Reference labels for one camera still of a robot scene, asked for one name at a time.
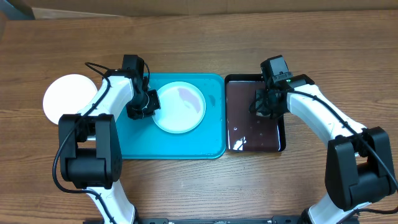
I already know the green sponge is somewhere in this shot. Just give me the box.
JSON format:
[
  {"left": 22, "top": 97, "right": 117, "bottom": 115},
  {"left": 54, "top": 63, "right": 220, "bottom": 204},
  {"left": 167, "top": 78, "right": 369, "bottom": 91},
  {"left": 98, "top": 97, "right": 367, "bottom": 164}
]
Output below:
[{"left": 255, "top": 106, "right": 271, "bottom": 118}]

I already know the light blue plate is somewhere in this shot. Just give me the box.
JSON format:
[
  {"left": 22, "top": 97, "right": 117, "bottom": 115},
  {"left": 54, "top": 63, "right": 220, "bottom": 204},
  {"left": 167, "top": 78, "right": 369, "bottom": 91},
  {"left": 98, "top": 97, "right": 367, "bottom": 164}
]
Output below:
[{"left": 152, "top": 82, "right": 206, "bottom": 134}]

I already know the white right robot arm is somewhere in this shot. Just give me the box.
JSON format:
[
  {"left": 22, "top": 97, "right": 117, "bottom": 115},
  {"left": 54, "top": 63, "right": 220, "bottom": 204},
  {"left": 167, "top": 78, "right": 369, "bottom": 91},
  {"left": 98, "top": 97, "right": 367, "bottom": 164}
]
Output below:
[{"left": 249, "top": 72, "right": 397, "bottom": 223}]

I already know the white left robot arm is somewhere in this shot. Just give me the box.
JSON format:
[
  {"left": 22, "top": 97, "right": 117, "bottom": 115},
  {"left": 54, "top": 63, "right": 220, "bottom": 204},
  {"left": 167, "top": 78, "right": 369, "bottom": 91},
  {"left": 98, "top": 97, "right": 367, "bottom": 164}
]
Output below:
[{"left": 52, "top": 73, "right": 160, "bottom": 223}]

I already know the teal plastic tray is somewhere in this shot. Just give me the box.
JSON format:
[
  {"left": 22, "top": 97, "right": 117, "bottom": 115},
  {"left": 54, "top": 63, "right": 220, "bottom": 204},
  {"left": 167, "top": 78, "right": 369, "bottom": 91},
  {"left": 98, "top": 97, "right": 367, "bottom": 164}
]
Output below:
[{"left": 116, "top": 73, "right": 226, "bottom": 159}]

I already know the black water tray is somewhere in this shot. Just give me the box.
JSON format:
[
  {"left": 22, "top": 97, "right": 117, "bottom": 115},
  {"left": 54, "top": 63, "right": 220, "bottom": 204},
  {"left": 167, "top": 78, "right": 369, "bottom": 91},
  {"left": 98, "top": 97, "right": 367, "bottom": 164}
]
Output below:
[{"left": 224, "top": 74, "right": 286, "bottom": 152}]

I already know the brown cardboard backboard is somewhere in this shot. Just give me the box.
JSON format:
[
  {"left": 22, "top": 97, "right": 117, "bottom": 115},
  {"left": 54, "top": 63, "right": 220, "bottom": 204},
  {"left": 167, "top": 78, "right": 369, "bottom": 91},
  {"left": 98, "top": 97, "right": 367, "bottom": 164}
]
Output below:
[{"left": 24, "top": 0, "right": 397, "bottom": 16}]

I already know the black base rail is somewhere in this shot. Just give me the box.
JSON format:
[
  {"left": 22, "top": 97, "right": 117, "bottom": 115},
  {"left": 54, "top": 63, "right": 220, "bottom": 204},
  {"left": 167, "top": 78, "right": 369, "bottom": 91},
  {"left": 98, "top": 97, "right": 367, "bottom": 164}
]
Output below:
[{"left": 133, "top": 215, "right": 302, "bottom": 224}]

